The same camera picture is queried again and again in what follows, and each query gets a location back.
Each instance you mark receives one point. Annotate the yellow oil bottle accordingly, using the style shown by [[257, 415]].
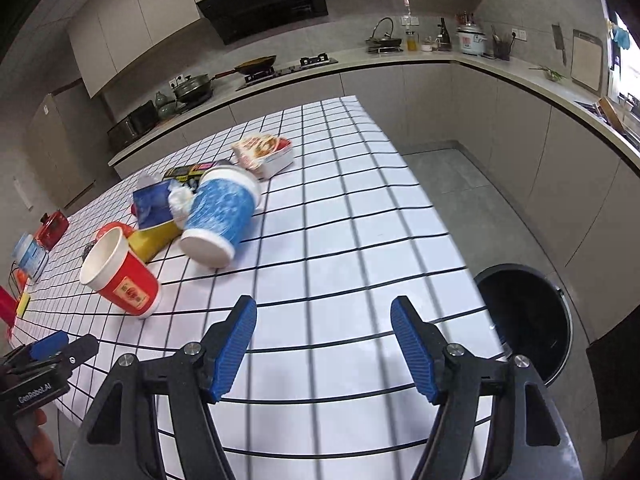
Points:
[[411, 42]]

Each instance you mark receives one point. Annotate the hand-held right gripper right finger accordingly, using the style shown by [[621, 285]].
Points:
[[415, 355]]

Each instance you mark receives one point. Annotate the yellow sponge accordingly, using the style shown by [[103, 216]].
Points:
[[150, 242]]

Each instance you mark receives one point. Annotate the green ceramic jar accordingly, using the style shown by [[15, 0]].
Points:
[[164, 105]]

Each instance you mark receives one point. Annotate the black gas stove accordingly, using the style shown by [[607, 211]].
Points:
[[300, 67]]

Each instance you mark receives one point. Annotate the grey pot with lid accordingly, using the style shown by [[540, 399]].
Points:
[[192, 87]]

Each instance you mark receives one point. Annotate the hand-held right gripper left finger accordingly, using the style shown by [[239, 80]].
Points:
[[232, 350]]

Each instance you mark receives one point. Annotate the black toaster oven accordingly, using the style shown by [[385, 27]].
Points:
[[132, 125]]

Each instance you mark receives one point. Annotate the red paper cup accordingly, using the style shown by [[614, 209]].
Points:
[[127, 285]]

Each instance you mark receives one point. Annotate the white checked tablecloth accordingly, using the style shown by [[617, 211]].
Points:
[[350, 240]]

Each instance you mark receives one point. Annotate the dark pan with glass lid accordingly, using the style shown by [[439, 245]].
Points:
[[382, 40]]

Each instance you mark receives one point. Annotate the black frying pan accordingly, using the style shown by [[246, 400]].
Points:
[[257, 63]]

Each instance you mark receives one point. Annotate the small white jar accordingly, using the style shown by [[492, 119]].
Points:
[[426, 46]]

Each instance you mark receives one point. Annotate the flat red object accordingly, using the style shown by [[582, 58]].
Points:
[[5, 305]]

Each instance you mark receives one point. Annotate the white red milk carton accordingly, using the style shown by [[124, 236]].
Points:
[[265, 152]]

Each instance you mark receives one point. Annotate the black round bin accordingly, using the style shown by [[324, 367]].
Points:
[[530, 320]]

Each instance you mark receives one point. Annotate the dark glass bottle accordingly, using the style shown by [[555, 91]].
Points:
[[444, 40]]

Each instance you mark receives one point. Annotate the beige upper kitchen cabinets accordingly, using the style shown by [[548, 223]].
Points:
[[150, 15]]

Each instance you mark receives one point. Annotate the small yellow block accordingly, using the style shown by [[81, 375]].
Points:
[[23, 305]]

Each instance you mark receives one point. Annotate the person's left hand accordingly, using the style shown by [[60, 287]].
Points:
[[42, 442]]

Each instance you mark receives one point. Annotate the beige refrigerator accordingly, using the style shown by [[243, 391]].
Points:
[[55, 155]]

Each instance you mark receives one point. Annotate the black range hood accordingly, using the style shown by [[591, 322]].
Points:
[[265, 10]]

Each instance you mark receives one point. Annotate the red box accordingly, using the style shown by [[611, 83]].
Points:
[[52, 227]]

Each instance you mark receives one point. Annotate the grey kitchen counter cabinets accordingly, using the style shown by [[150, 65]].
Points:
[[425, 105]]

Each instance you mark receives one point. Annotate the kitchen cleaver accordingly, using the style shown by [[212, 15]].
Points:
[[559, 40]]

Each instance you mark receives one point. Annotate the white wrapper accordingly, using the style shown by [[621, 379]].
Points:
[[179, 202]]

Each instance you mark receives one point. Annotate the white rice cooker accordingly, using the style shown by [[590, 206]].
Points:
[[472, 42]]

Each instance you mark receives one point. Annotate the pale cutting board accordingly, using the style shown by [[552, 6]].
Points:
[[585, 60]]

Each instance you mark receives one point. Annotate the black green drink can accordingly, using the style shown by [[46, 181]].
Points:
[[185, 172]]

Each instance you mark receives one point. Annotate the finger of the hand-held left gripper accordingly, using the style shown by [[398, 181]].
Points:
[[77, 352], [47, 347]]

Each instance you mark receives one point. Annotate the blue paper noodle cup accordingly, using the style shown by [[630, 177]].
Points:
[[220, 210]]

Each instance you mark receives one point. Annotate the blue hanging gloves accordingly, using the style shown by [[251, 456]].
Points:
[[621, 36]]

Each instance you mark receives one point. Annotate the dark utensil holder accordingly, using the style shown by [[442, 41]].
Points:
[[501, 49]]

